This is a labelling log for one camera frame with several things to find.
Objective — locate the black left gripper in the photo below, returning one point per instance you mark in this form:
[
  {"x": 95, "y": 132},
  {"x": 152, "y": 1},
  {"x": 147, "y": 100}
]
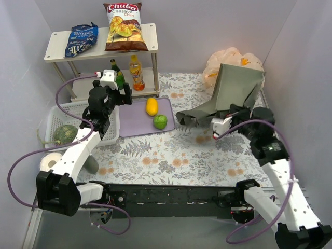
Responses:
[{"x": 122, "y": 94}]

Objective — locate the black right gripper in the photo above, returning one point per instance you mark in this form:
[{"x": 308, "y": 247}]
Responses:
[{"x": 216, "y": 114}]

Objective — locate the green glass bottle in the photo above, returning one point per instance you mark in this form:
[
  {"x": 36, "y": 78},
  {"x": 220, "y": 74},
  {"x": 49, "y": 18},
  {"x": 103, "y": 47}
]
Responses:
[{"x": 120, "y": 79}]

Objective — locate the green canvas tote bag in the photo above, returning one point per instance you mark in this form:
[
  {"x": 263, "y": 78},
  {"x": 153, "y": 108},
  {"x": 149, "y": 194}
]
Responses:
[{"x": 234, "y": 85}]

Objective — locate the orange juice bottle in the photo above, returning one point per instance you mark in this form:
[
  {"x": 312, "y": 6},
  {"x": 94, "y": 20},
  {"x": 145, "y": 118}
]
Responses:
[{"x": 136, "y": 71}]

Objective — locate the yellow mango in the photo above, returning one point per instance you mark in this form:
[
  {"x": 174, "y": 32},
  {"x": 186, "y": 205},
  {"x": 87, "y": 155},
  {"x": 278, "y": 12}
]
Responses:
[{"x": 152, "y": 106}]

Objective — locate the green melon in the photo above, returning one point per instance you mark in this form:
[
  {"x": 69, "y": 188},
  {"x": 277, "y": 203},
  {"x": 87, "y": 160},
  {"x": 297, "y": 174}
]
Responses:
[{"x": 64, "y": 134}]

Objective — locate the orange plastic grocery bag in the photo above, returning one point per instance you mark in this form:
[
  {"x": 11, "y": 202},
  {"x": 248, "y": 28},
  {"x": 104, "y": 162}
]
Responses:
[{"x": 229, "y": 56}]

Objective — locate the blue snack packet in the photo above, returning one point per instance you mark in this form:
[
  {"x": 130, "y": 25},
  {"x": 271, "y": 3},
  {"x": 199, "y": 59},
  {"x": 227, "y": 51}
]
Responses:
[{"x": 82, "y": 38}]

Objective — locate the cassava chips bag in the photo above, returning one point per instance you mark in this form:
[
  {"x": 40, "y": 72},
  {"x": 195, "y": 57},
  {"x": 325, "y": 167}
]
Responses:
[{"x": 124, "y": 27}]

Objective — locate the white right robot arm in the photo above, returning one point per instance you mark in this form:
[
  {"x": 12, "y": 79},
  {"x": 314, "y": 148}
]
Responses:
[{"x": 294, "y": 223}]

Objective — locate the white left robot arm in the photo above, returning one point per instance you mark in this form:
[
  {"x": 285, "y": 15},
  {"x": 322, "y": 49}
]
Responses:
[{"x": 57, "y": 190}]

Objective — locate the purple plastic tray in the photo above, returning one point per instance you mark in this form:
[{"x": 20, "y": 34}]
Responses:
[{"x": 135, "y": 121}]

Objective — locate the white perforated plastic basket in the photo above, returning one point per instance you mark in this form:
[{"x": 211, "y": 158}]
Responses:
[{"x": 57, "y": 118}]

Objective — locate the floral patterned table mat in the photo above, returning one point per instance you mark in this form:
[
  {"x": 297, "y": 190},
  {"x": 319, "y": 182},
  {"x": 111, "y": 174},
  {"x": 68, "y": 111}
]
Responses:
[{"x": 183, "y": 156}]

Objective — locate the white two-tier shelf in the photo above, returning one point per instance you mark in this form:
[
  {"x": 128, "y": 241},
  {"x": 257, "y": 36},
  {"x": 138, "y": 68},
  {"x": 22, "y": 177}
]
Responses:
[{"x": 58, "y": 41}]

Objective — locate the beige capped bottle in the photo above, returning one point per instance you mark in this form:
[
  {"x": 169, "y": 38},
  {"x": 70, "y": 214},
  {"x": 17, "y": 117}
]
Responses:
[{"x": 91, "y": 165}]

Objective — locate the white paper towel roll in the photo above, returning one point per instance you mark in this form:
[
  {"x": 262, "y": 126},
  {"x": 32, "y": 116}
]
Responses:
[{"x": 49, "y": 160}]

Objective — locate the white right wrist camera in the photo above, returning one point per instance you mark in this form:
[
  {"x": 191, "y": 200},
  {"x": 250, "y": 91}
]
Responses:
[{"x": 220, "y": 127}]

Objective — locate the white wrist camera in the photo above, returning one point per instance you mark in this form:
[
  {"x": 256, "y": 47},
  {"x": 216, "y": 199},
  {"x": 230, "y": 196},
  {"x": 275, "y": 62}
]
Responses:
[
  {"x": 107, "y": 78},
  {"x": 220, "y": 127}
]

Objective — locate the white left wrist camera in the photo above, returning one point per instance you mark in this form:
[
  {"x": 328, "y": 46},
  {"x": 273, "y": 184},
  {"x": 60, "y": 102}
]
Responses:
[{"x": 107, "y": 78}]

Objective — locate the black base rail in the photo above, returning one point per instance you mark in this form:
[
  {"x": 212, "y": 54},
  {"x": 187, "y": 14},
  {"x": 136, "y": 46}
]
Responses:
[{"x": 124, "y": 200}]

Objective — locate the aluminium frame rail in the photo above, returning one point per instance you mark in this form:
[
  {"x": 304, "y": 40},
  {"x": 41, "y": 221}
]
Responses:
[{"x": 51, "y": 230}]

